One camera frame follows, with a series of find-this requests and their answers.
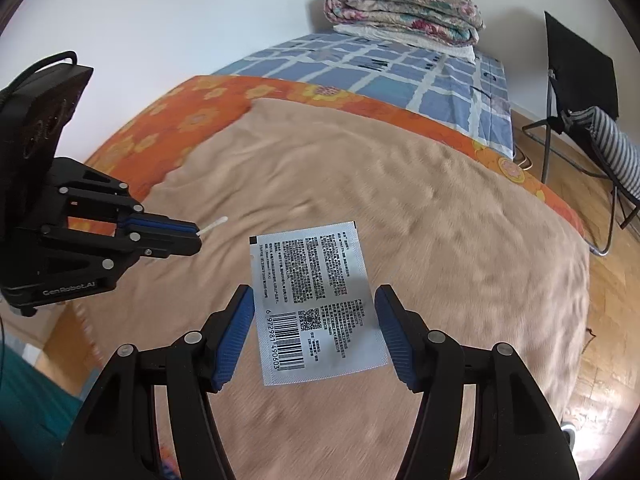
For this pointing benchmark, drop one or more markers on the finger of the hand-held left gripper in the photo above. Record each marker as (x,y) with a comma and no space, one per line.
(165,223)
(170,245)

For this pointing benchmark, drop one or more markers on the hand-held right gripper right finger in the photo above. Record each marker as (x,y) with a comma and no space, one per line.
(395,335)

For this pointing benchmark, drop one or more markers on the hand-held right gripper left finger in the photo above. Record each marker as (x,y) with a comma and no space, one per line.
(235,335)

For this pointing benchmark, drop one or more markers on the white cotton swab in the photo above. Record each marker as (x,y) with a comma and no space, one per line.
(215,222)

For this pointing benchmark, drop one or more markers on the white printed sachet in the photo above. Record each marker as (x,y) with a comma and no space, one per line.
(320,280)

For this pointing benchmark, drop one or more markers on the orange floral bed sheet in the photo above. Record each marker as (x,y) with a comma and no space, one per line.
(200,105)

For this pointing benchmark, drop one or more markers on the beige fleece blanket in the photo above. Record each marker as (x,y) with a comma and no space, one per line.
(400,185)

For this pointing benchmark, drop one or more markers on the teal cloth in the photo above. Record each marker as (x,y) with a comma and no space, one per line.
(35,410)

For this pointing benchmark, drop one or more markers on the white slipper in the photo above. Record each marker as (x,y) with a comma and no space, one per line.
(523,160)

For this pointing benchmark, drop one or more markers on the blue checked bed sheet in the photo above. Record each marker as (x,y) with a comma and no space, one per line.
(400,75)

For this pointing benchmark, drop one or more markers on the striped grey cushion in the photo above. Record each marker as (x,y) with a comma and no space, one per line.
(615,150)

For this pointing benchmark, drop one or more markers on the folded floral quilt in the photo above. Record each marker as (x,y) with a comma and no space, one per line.
(400,7)

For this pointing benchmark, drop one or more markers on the black folding chair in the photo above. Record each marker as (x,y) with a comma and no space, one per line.
(580,65)

